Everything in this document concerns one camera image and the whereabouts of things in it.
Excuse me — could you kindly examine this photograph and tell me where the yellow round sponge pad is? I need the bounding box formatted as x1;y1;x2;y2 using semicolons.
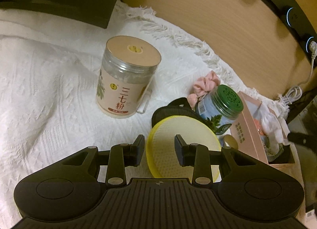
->
146;116;221;180

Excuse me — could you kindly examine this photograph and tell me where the black blue wrist brace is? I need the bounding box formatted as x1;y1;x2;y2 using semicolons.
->
151;97;217;132

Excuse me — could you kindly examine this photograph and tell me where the pink scrunchie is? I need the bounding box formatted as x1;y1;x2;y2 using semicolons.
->
187;71;221;109

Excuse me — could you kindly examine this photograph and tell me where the white soft cloth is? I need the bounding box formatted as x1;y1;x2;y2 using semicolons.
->
258;103;289;146

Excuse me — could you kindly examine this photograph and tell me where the black plush toy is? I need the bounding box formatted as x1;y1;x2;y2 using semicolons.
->
287;132;317;152

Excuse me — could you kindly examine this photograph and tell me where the pink cardboard box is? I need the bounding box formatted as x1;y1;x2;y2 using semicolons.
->
230;92;296;169

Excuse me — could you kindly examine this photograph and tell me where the green lid glass jar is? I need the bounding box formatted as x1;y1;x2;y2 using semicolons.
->
195;84;244;135

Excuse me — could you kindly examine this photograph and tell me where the beige lid powder jar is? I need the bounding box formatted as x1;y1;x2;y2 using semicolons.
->
96;35;161;118

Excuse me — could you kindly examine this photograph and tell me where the white knitted blanket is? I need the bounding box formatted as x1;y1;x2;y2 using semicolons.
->
0;0;305;219

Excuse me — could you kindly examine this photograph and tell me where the white coiled power cable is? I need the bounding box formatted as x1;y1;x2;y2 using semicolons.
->
276;55;317;116

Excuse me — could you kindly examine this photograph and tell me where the white wall plug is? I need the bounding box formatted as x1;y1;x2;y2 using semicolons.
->
309;41;317;59

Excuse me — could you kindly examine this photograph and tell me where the black wall power strip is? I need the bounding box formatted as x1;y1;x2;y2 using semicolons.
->
262;0;316;61

